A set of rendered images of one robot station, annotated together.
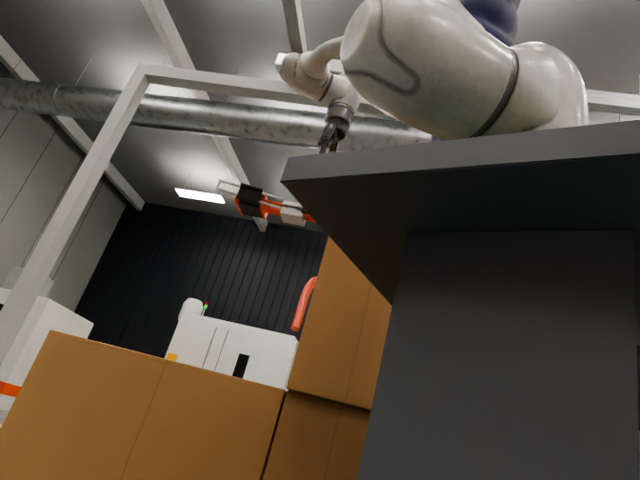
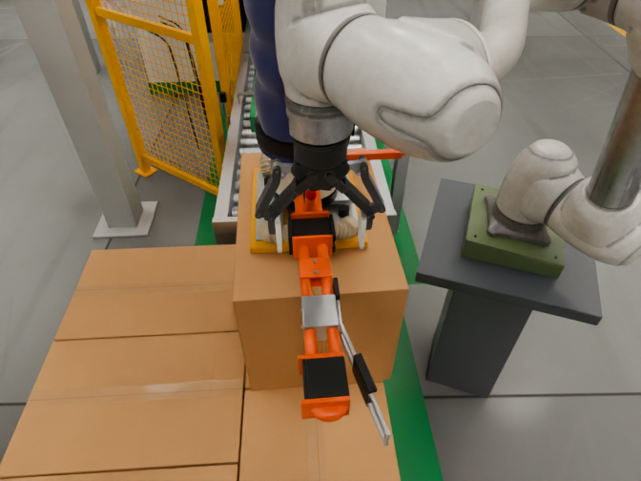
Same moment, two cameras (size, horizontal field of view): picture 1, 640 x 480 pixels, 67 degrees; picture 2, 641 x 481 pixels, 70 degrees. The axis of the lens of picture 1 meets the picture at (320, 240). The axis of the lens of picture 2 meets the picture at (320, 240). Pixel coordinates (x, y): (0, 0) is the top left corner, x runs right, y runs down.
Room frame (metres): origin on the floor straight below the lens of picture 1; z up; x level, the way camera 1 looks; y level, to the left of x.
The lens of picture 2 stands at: (1.46, 0.58, 1.74)
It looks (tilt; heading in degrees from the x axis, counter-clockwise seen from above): 43 degrees down; 254
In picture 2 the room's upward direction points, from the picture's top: straight up
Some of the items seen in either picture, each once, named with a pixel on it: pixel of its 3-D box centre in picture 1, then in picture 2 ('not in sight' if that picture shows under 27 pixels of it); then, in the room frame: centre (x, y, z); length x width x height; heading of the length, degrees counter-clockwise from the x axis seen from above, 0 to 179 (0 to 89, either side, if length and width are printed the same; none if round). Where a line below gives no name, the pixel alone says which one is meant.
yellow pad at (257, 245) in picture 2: not in sight; (269, 201); (1.33, -0.38, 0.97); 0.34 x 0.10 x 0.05; 79
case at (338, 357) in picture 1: (429, 351); (312, 261); (1.22, -0.35, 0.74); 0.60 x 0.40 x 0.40; 80
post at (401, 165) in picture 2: not in sight; (403, 153); (0.54, -1.17, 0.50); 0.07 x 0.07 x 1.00; 78
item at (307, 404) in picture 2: (252, 205); (322, 385); (1.35, 0.23, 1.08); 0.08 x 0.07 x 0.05; 79
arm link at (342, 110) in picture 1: (338, 118); (320, 113); (1.31, 0.05, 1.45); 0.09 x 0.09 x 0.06
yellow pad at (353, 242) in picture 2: not in sight; (340, 198); (1.14, -0.34, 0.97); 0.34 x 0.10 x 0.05; 79
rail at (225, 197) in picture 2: not in sight; (241, 101); (1.23, -1.92, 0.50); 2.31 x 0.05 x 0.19; 78
